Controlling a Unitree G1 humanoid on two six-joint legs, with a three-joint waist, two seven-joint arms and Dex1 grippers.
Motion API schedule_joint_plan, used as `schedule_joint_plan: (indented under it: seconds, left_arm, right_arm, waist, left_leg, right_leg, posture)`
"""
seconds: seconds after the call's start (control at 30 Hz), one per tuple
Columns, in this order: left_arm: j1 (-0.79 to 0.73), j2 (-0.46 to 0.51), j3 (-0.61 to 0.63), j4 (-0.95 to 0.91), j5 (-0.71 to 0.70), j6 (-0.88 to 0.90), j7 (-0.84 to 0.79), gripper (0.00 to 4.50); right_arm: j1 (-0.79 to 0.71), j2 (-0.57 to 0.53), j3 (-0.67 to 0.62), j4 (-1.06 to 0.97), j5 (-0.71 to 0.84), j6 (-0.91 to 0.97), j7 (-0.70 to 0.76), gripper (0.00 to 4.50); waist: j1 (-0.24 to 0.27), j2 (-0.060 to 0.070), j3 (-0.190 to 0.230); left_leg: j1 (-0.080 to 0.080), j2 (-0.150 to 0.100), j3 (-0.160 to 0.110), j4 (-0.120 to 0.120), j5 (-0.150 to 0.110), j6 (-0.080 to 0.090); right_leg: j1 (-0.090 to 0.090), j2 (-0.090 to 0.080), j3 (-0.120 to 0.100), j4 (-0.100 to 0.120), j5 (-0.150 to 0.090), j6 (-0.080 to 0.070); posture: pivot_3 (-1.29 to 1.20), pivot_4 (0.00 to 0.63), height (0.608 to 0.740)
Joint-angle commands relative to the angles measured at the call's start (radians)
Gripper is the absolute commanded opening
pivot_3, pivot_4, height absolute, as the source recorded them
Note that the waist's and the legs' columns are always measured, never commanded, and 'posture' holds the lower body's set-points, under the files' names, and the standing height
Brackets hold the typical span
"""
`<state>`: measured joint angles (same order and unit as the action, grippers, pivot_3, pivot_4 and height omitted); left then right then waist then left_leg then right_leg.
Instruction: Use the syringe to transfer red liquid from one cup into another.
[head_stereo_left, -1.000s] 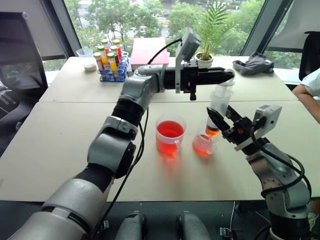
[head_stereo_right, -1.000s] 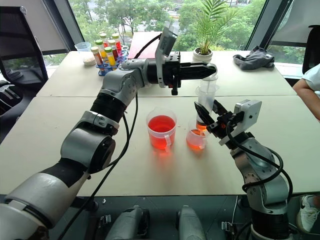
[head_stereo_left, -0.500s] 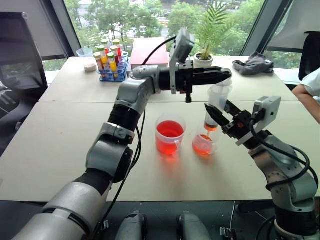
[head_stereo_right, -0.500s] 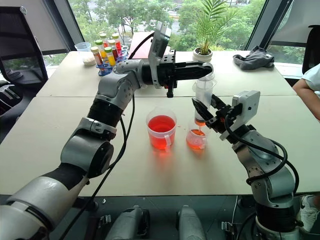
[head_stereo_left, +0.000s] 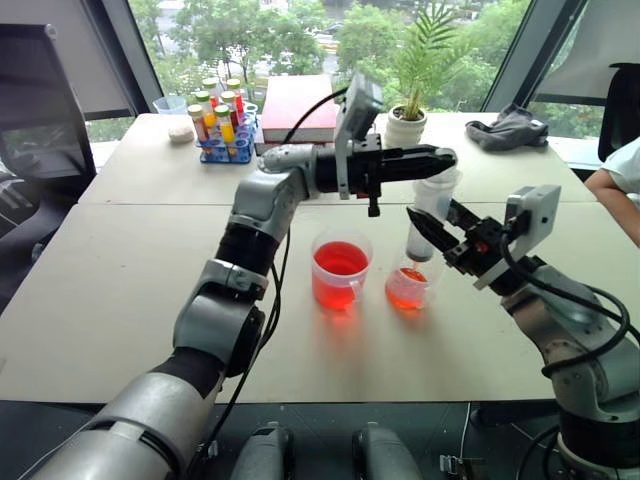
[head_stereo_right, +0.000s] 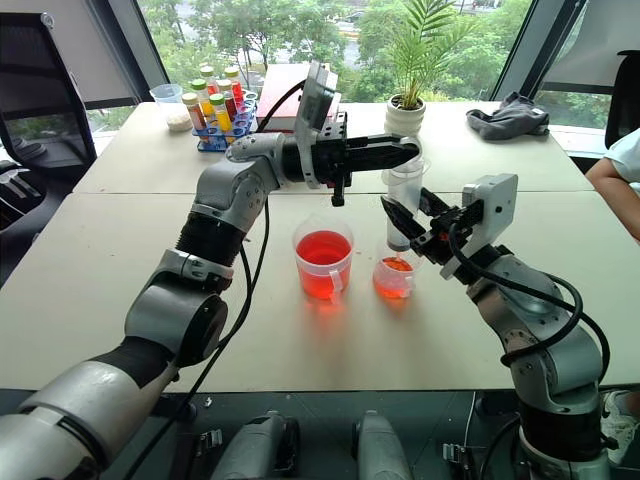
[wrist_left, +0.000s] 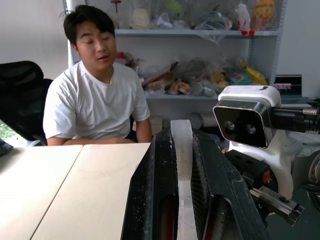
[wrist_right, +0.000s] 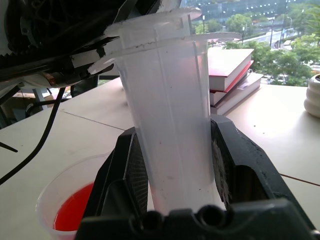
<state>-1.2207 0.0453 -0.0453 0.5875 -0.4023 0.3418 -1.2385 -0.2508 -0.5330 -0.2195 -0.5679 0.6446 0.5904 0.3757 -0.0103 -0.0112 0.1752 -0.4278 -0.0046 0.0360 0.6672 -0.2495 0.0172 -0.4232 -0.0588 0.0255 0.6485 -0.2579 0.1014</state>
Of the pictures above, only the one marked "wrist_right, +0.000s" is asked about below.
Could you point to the clear cup with red liquid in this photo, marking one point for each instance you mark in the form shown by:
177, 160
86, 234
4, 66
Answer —
67, 207

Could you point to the book with red cover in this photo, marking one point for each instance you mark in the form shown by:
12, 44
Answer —
237, 86

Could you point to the translucent syringe plunger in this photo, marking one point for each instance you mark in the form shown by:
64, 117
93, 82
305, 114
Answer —
155, 27

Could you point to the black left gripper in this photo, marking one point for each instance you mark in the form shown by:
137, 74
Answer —
57, 22

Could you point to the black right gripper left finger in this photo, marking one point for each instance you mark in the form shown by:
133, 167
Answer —
117, 170

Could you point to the book with white cover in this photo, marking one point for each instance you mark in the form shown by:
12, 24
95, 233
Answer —
246, 93

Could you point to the book with pale red-edged cover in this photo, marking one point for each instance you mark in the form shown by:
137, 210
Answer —
225, 67

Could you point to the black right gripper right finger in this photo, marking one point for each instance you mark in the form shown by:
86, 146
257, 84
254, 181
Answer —
245, 160

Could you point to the translucent plastic syringe barrel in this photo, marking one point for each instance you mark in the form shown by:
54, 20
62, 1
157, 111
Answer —
172, 120

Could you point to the white ribbed ceramic vase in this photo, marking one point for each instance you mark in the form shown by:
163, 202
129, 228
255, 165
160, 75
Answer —
312, 97

